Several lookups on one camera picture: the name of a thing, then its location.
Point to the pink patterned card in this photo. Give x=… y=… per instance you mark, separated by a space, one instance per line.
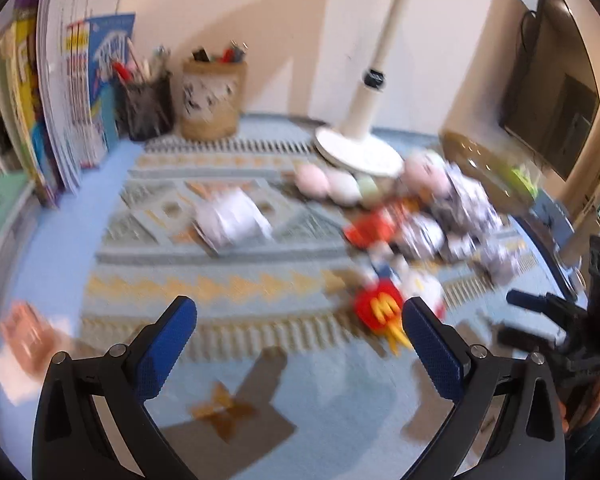
x=25 y=330

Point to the grey blue device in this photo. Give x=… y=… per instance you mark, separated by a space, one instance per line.
x=555 y=220

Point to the row of striped workbooks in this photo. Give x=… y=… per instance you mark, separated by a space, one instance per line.
x=72 y=110

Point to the patterned woven table mat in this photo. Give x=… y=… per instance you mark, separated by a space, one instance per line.
x=280 y=275

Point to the green packet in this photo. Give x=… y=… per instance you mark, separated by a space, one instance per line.
x=525 y=177

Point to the yellow green book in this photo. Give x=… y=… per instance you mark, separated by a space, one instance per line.
x=22 y=85

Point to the grid paper ball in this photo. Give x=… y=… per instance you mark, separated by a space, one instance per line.
x=460 y=249

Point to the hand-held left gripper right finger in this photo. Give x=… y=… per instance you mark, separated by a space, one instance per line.
x=432 y=350

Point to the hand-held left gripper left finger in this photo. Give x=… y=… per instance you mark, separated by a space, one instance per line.
x=167 y=345

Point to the blue white duck toy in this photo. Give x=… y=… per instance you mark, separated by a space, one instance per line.
x=385 y=265

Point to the pale green egg-shaped toy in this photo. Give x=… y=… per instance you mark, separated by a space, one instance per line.
x=369 y=191

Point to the bamboo pen holder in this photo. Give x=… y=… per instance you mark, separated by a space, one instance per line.
x=212 y=100

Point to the pink egg-shaped toy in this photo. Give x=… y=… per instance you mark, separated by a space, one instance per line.
x=312 y=180

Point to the light blue booklet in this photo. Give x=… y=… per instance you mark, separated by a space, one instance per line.
x=107 y=122

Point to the red orange toy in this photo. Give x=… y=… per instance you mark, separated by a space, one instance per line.
x=372 y=230

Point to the white desk lamp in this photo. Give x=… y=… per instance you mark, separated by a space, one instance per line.
x=362 y=110

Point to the white round toy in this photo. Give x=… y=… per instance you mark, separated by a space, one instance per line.
x=425 y=287

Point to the red fries box toy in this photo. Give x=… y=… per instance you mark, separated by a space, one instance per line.
x=380 y=310

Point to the large paper ball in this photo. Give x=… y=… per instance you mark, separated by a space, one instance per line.
x=230 y=220

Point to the black wall television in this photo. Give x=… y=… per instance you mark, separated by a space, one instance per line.
x=550 y=95

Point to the bunch of pencils and pens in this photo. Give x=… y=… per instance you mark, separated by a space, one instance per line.
x=140 y=65

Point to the gold ribbed bowl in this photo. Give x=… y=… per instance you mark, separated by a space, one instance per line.
x=475 y=160

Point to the white egg-shaped toy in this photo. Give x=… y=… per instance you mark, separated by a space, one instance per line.
x=345 y=187

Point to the bunch of coloured pens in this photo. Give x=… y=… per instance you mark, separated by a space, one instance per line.
x=220 y=54

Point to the green notebook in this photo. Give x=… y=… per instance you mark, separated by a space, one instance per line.
x=0 y=210

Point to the pink white plush toy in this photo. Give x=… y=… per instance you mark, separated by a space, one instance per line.
x=422 y=170

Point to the black mesh pen holder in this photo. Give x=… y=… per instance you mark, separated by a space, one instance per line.
x=145 y=110

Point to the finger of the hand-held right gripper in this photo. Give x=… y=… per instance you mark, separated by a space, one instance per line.
x=517 y=336
x=525 y=299

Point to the brown paper scrap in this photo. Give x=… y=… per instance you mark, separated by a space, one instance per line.
x=225 y=410

